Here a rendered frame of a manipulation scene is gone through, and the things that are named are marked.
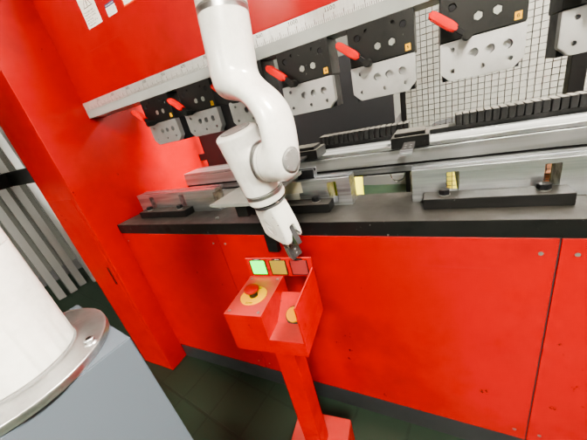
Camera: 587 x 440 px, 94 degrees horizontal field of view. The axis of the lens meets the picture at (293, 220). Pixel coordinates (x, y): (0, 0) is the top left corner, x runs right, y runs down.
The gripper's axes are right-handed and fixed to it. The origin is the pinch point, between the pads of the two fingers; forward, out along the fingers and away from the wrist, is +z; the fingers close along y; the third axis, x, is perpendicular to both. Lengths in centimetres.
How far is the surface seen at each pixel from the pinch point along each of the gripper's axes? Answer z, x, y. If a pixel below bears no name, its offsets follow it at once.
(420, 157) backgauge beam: 8, 61, -2
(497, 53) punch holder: -24, 50, 24
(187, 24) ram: -55, 21, -45
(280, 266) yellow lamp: 6.7, -2.8, -6.2
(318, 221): 4.3, 14.8, -7.7
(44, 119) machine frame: -50, -28, -98
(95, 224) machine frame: -7, -39, -94
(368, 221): 5.1, 21.4, 5.6
